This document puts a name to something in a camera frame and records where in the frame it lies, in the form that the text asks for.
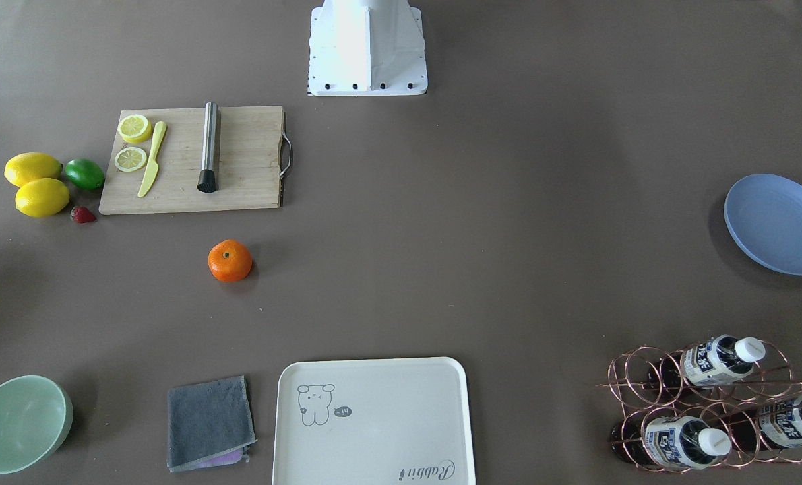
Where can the orange fruit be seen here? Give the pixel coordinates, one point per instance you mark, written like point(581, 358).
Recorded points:
point(230, 260)

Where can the blue plate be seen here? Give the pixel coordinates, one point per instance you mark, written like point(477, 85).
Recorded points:
point(763, 214)

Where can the cream rabbit tray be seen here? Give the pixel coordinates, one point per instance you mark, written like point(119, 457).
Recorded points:
point(375, 421)

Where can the wooden cutting board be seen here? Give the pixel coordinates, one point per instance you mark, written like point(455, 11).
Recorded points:
point(248, 164)

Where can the steel muddler black tip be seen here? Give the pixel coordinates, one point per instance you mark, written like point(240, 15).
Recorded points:
point(208, 178)

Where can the yellow plastic knife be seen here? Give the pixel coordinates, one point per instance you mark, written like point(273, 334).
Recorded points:
point(152, 168)

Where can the grey folded cloth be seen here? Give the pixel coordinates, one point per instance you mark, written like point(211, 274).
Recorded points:
point(209, 425)

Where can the lower lemon slice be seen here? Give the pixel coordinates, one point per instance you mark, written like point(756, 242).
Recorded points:
point(130, 159)

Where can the lemon slice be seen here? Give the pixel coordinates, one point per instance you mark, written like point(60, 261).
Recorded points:
point(135, 128)
point(130, 159)

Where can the upper lemon slice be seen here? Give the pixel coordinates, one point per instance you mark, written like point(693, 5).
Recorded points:
point(135, 128)

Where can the red strawberry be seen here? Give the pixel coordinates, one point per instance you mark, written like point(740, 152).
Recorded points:
point(82, 215)

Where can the green lime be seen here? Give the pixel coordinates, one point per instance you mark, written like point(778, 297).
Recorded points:
point(84, 174)

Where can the top bottle in rack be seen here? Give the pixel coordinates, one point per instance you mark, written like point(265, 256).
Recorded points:
point(721, 360)

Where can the bottle in rack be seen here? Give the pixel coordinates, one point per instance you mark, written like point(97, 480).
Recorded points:
point(670, 444)
point(721, 360)
point(769, 428)

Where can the lower bottle in rack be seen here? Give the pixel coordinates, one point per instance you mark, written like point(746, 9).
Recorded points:
point(670, 444)
point(769, 428)

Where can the lower whole yellow lemon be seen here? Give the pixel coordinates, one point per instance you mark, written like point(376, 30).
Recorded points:
point(42, 197)

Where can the whole yellow lemon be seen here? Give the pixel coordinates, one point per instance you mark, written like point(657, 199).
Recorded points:
point(42, 197)
point(30, 166)

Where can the upper whole yellow lemon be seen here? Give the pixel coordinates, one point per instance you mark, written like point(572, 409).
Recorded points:
point(30, 166)

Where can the mint green bowl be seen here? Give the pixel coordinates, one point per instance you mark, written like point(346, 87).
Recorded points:
point(36, 415)

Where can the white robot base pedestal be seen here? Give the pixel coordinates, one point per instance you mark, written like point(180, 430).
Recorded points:
point(367, 48)

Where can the copper wire bottle rack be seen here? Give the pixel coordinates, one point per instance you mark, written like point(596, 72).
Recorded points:
point(771, 381)

